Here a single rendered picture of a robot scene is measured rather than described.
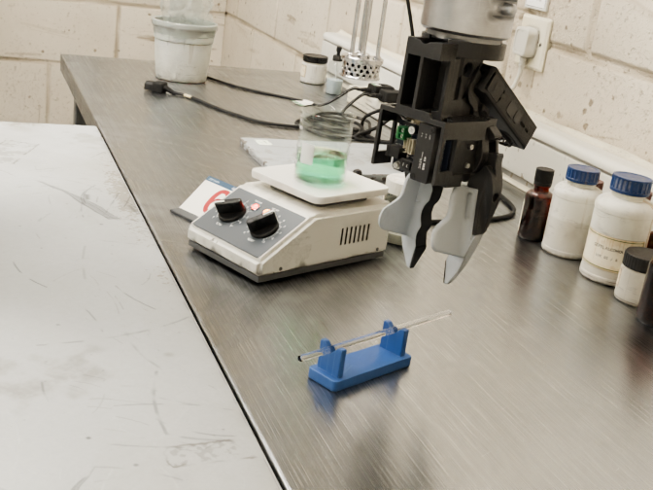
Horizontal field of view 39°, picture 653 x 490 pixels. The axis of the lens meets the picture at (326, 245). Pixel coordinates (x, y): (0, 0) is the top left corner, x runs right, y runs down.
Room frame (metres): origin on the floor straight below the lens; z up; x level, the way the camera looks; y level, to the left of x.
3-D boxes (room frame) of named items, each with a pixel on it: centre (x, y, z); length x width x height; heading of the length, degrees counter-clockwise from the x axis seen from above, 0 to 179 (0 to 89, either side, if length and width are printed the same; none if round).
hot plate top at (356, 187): (1.05, 0.02, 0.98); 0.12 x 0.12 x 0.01; 46
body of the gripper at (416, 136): (0.79, -0.08, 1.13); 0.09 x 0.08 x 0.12; 137
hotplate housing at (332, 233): (1.03, 0.04, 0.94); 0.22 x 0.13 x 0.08; 136
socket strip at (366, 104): (1.87, -0.10, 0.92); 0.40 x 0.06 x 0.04; 23
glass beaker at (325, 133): (1.04, 0.02, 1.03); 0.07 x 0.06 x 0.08; 8
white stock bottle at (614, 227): (1.10, -0.35, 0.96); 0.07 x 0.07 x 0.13
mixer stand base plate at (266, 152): (1.49, -0.01, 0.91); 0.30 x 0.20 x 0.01; 113
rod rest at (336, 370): (0.74, -0.04, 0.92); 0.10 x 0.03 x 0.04; 137
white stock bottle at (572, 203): (1.17, -0.31, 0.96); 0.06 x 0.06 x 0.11
